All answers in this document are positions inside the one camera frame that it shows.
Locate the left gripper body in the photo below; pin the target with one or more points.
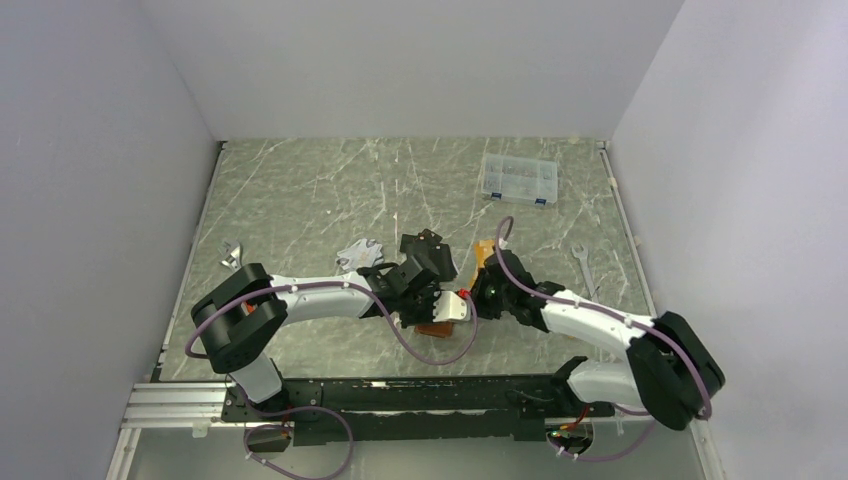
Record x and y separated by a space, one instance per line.
417 308

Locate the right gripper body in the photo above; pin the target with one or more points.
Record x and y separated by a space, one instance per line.
489 300

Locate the brown leather card holder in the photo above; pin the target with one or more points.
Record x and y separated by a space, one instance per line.
438 330

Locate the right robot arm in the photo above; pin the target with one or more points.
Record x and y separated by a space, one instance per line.
660 365

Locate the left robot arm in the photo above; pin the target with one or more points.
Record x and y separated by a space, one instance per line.
237 320

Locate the orange card stack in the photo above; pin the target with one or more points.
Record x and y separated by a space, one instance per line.
483 249

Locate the silver open-end spanner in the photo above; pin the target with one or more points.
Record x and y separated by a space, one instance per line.
581 254

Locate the clear plastic organizer box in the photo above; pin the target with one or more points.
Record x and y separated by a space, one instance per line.
519 180

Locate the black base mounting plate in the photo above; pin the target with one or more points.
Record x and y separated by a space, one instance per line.
520 407

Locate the red handled adjustable wrench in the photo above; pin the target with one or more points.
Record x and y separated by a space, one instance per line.
231 254

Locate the aluminium rail frame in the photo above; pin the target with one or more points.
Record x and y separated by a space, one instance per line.
174 430

